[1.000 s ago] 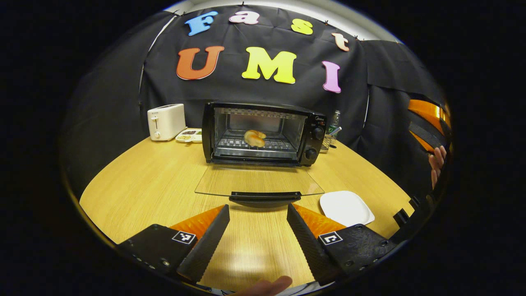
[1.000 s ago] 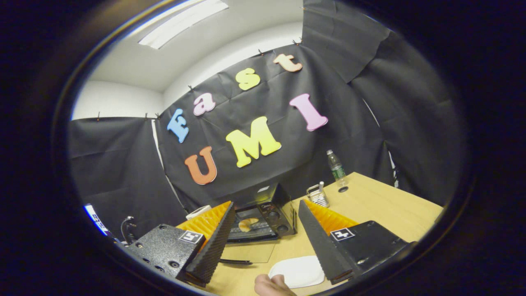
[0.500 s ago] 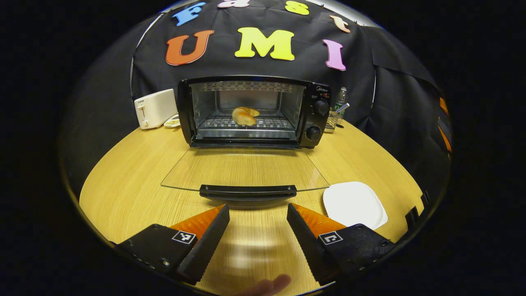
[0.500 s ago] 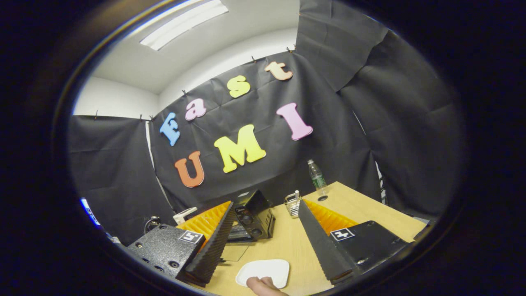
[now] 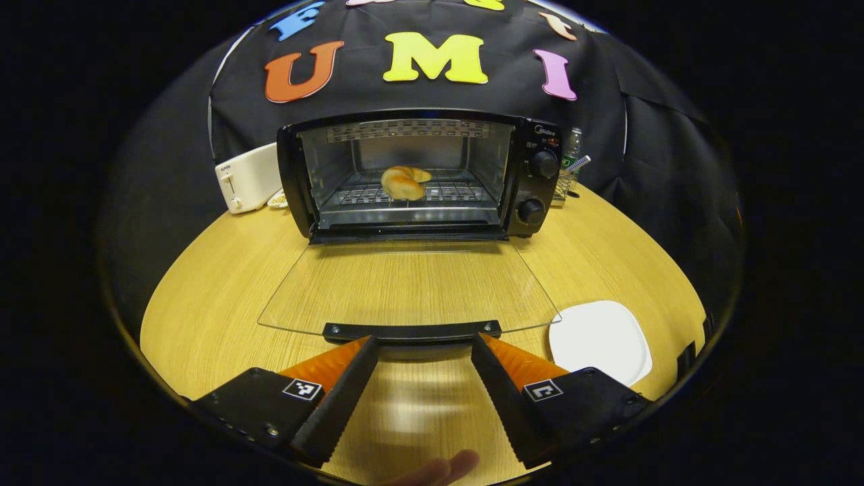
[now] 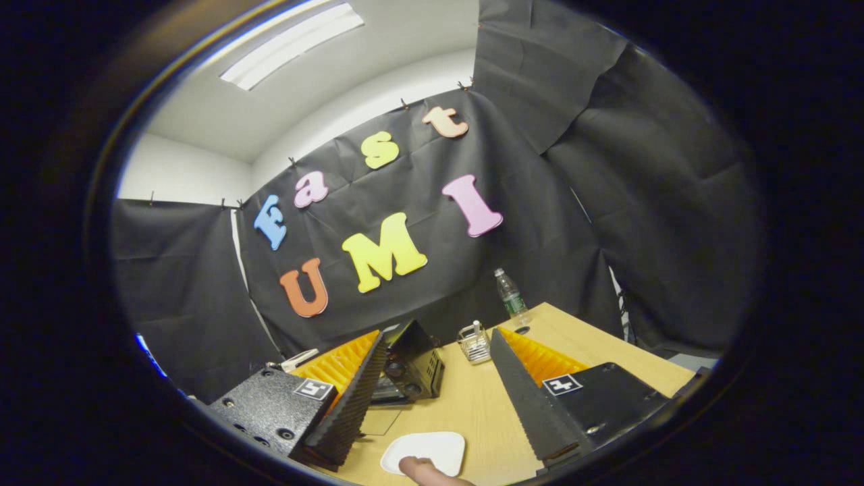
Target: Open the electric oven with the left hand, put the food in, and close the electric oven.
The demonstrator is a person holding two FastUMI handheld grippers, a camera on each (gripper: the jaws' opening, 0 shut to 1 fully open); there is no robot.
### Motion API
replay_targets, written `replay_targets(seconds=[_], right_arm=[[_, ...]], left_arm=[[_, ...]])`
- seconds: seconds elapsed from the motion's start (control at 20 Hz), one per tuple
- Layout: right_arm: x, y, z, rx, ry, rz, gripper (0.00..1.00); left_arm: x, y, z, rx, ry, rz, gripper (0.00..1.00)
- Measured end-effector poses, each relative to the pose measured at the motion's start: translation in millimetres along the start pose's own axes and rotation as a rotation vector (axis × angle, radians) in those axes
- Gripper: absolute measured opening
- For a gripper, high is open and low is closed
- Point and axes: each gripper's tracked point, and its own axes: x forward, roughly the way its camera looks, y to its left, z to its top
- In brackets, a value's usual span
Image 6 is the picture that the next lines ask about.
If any white toaster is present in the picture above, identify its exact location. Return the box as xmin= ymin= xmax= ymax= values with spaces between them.
xmin=267 ymin=348 xmax=320 ymax=373

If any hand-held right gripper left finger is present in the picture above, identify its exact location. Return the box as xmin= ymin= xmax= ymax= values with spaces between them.
xmin=208 ymin=329 xmax=389 ymax=473

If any ceiling light panel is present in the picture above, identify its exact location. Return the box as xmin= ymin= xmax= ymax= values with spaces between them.
xmin=219 ymin=2 xmax=365 ymax=92

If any black backdrop cloth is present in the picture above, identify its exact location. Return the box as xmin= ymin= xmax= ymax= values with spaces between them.
xmin=108 ymin=0 xmax=767 ymax=406

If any clear glass jar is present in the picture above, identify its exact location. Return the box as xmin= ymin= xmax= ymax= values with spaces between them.
xmin=458 ymin=321 xmax=492 ymax=365

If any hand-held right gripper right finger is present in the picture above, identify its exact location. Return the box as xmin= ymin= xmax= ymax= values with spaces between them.
xmin=489 ymin=327 xmax=670 ymax=477

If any white square plate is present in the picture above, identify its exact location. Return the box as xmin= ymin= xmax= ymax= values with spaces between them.
xmin=380 ymin=432 xmax=466 ymax=477

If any clear plastic bottle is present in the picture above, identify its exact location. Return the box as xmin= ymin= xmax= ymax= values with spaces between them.
xmin=494 ymin=268 xmax=531 ymax=325

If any black electric oven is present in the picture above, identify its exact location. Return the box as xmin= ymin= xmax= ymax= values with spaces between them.
xmin=361 ymin=319 xmax=446 ymax=438

